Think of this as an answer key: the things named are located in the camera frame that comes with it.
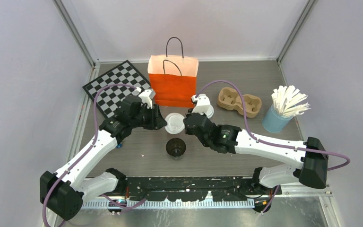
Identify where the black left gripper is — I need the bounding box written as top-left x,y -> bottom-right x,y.
130,103 -> 167,130

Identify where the white plastic cup lid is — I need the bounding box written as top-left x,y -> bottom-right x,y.
206,105 -> 214,119

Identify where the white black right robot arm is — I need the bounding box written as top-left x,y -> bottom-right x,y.
183,113 -> 328,194

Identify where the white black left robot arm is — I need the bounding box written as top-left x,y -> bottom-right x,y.
39,95 -> 167,221

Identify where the cardboard cup carrier tray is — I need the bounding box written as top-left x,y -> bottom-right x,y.
217,87 -> 262,118

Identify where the orange paper bag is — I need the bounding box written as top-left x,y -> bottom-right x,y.
147,37 -> 199,108

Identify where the black white chessboard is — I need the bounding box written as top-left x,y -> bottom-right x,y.
83,60 -> 151,118

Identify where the blue cup holder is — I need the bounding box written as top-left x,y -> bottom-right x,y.
262,105 -> 293,133

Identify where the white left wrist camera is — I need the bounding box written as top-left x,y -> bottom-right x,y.
136,87 -> 156,109

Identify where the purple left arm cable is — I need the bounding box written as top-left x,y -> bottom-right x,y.
42,83 -> 147,227

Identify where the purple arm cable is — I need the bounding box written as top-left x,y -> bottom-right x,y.
42,83 -> 147,227
195,79 -> 351,172

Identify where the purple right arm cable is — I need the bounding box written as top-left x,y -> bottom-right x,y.
195,79 -> 351,172

